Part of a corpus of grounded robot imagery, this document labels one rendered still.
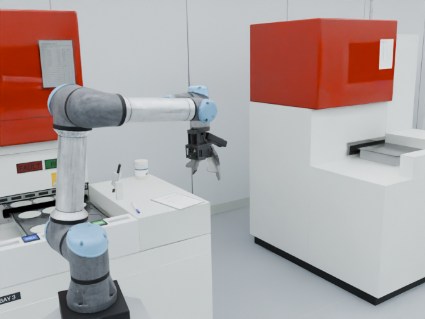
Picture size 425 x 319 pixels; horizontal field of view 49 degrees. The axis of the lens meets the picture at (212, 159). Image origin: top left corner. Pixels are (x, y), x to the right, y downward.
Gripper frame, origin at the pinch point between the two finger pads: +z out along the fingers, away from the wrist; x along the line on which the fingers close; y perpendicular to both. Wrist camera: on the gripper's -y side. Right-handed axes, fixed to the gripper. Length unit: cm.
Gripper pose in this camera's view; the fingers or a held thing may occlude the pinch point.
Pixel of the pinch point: (207, 177)
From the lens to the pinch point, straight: 181.1
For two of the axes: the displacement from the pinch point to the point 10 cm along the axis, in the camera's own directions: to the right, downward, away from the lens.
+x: 7.0, 1.3, -7.1
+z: 0.5, 9.7, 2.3
